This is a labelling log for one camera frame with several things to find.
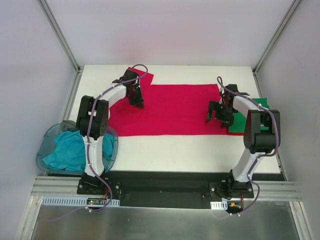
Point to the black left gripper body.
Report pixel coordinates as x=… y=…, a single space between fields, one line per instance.
x=136 y=99

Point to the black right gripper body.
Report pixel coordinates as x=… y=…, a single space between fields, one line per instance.
x=219 y=113

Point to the magenta t shirt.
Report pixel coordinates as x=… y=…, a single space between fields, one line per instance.
x=169 y=109

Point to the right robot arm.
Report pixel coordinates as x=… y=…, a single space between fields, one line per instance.
x=262 y=131

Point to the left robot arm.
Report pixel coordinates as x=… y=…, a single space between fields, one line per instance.
x=94 y=113

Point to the folded red t shirt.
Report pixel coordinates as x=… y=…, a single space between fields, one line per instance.
x=235 y=133

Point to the folded green t shirt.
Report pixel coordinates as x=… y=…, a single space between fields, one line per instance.
x=240 y=120

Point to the grey cloth in basket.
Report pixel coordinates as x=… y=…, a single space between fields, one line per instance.
x=67 y=125

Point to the teal t shirt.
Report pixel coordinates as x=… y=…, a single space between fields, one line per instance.
x=69 y=152

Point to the translucent blue plastic basket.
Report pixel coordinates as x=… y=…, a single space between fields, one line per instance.
x=47 y=146

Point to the left aluminium frame post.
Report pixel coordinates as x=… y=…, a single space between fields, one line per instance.
x=46 y=9

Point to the aluminium frame post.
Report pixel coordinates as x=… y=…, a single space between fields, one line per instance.
x=295 y=4
x=46 y=9

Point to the right white cable duct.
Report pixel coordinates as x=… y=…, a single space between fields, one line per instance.
x=219 y=205

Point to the white cable duct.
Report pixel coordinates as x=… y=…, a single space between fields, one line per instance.
x=219 y=205
x=74 y=201

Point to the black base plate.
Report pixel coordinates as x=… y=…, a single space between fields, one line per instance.
x=179 y=190

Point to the right aluminium frame post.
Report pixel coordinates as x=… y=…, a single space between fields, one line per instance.
x=295 y=4

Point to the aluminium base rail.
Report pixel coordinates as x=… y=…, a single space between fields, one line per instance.
x=286 y=191

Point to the left white cable duct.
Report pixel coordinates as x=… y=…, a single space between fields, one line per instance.
x=74 y=201

